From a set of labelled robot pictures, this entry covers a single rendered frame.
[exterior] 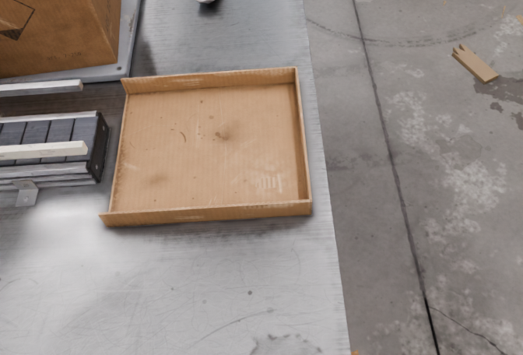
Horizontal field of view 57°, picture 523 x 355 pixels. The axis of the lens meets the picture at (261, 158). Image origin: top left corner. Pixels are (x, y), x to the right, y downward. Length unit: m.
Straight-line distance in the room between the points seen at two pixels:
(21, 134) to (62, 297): 0.27
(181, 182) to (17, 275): 0.26
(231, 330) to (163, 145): 0.31
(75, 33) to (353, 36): 1.50
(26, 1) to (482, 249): 1.41
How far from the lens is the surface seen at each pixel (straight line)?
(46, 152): 0.76
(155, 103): 0.86
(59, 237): 0.77
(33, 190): 0.83
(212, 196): 0.73
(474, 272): 1.66
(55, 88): 0.76
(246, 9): 1.01
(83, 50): 0.91
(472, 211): 1.75
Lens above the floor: 1.46
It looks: 56 degrees down
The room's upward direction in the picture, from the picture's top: 6 degrees counter-clockwise
